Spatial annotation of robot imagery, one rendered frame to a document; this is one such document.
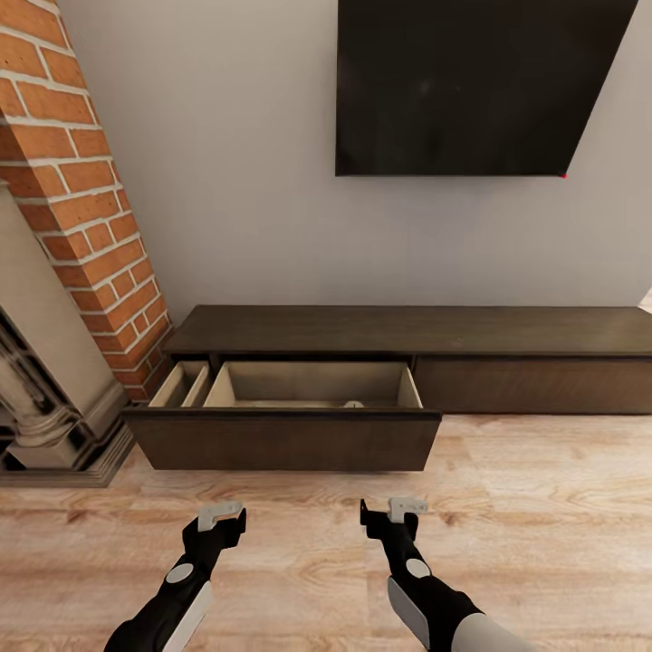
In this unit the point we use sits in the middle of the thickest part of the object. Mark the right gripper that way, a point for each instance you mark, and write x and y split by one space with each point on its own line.
378 526

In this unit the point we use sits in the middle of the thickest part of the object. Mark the wood fireplace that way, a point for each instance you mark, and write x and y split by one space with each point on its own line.
59 400

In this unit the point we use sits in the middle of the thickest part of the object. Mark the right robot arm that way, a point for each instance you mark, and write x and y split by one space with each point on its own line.
443 619

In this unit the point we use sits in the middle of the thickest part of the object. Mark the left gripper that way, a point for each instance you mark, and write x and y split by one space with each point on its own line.
225 534

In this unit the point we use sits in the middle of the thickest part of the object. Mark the cabinet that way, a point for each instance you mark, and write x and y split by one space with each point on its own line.
407 365

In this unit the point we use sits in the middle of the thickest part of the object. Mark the wall mounted tv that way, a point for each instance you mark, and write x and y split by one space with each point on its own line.
433 88

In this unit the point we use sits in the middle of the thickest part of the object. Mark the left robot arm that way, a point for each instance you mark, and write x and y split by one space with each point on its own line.
168 621

